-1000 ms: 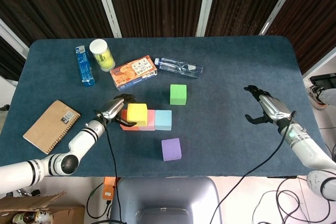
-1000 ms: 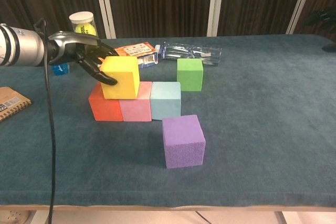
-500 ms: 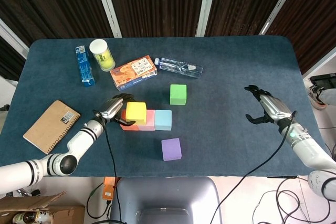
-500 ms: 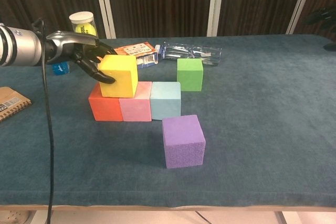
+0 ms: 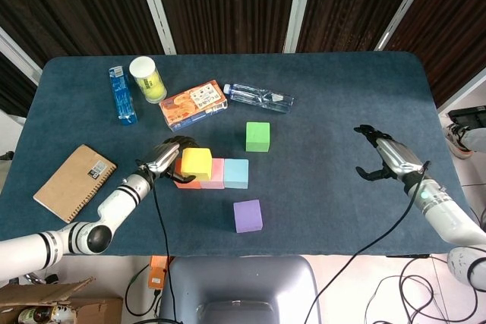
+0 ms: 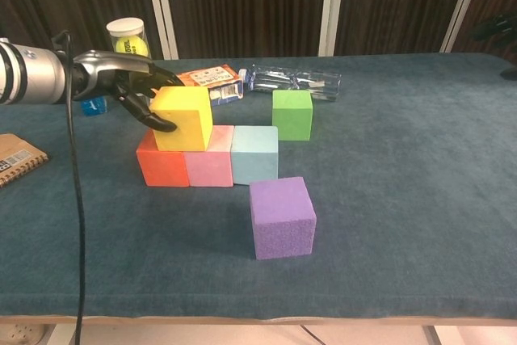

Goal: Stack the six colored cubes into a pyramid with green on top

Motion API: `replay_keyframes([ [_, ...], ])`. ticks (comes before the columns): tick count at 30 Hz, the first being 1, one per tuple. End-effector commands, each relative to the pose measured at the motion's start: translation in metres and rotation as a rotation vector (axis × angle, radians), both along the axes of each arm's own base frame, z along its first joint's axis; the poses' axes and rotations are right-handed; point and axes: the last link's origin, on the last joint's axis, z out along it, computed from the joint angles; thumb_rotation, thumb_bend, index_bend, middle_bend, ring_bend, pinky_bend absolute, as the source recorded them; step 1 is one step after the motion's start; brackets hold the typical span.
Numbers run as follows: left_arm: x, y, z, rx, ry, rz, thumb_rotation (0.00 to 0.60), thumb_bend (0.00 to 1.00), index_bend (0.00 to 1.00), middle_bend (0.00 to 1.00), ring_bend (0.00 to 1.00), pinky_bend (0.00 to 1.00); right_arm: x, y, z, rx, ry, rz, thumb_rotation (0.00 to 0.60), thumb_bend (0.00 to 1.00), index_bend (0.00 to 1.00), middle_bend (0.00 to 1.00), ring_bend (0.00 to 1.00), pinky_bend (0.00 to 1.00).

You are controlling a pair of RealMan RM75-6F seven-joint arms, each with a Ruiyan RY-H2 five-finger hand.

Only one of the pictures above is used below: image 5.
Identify pink foam cube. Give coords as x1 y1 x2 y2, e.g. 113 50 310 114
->
200 158 226 190

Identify black looped floor cable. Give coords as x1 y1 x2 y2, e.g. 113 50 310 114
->
124 263 163 317

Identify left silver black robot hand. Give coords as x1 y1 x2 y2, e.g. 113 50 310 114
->
136 136 202 184

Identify green foam cube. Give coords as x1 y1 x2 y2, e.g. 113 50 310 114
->
245 121 271 153

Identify chrome caster leg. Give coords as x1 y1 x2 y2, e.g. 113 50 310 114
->
21 271 58 285

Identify blue snack carton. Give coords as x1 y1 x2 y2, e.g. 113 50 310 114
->
109 65 139 127

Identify orange foam cube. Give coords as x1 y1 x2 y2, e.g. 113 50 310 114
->
173 159 202 190

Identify yellow foam cube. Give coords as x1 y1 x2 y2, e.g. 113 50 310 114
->
180 147 213 182

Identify brown spiral notebook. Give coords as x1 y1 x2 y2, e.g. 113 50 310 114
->
33 143 118 225

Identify black flat device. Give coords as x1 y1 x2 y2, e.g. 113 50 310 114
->
447 105 486 130

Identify blue table cloth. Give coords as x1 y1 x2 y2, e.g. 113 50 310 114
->
0 51 480 259

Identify printed yellow tennis ball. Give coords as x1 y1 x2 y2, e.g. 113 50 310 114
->
137 75 159 92

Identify white sneaker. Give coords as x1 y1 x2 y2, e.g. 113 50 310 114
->
441 113 475 160

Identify orange cookie box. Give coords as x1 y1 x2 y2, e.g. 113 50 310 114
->
158 80 229 134

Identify glass bottle with label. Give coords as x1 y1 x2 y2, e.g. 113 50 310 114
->
17 305 75 324

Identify clear tennis ball tube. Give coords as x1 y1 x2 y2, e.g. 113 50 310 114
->
128 55 168 105

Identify brown cardboard box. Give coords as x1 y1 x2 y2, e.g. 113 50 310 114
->
0 277 125 324

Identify tangled black floor cables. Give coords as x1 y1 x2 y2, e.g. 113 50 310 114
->
364 255 479 324

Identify grey robot torso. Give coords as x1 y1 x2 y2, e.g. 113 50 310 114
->
159 255 322 324

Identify light blue foam cube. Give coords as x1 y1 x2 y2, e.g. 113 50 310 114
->
222 159 250 190

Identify plain yellow tennis ball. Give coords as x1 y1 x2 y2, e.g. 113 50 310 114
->
146 83 167 102

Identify orange device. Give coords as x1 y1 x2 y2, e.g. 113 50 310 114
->
147 255 172 290

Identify clear plastic water bottle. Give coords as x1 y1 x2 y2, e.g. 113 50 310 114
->
222 81 295 115

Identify purple foam cube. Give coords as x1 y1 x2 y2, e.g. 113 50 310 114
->
232 199 264 234

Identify person's leg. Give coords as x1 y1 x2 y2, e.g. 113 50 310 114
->
463 125 486 153

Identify white partition post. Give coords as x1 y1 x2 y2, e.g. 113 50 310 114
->
436 73 486 113
282 0 317 54
0 26 43 86
131 0 178 55
374 0 441 52

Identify black right hand cable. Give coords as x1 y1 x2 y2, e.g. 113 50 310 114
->
303 162 431 324

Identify dark slatted partition panel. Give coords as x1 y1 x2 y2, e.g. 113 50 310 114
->
0 0 164 69
0 50 39 118
383 0 486 109
150 0 301 55
295 0 428 54

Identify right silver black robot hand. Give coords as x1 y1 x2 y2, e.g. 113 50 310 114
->
353 124 430 185

